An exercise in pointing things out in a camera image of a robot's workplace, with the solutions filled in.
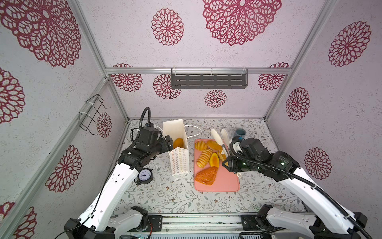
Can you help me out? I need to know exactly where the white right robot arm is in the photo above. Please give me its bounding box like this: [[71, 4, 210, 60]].
[[211, 129, 371, 239]]

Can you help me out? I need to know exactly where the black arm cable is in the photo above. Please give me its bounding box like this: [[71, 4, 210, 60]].
[[130, 107, 152, 142], [229, 139, 374, 239]]

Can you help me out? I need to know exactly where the yellow oval fake bread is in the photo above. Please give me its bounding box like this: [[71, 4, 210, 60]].
[[209, 152, 220, 168]]

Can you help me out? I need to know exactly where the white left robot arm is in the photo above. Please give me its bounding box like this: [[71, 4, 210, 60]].
[[64, 126, 173, 239]]

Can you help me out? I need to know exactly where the glazed brown fake pastry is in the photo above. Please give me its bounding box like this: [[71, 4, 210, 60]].
[[195, 166, 218, 186]]

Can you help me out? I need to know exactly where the white paper gift bag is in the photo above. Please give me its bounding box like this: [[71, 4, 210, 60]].
[[155, 119, 202, 176]]

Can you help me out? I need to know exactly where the grey-blue cup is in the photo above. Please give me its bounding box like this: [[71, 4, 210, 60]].
[[235, 128, 246, 139]]

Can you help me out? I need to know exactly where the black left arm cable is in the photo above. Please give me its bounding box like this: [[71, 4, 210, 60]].
[[130, 107, 152, 142]]

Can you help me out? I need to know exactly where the round scored fake bun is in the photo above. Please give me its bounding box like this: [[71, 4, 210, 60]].
[[195, 140, 208, 151]]

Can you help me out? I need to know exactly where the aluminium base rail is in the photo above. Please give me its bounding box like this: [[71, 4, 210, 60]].
[[148, 213, 256, 236]]

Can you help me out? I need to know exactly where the black wire wall rack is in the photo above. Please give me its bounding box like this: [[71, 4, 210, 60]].
[[78, 94, 110, 136]]

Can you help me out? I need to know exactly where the dark grey wall shelf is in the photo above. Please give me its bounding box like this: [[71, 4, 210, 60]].
[[170, 69, 249, 90]]

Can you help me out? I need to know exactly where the pink rectangular tray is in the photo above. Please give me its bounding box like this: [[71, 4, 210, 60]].
[[194, 139, 240, 192]]

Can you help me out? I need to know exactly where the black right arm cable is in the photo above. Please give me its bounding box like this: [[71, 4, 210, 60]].
[[229, 139, 374, 239]]

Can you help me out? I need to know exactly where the small black alarm clock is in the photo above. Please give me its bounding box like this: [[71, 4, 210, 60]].
[[135, 168, 154, 185]]

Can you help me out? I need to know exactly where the oval golden fake bread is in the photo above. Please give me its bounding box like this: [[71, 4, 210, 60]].
[[207, 140, 222, 151]]

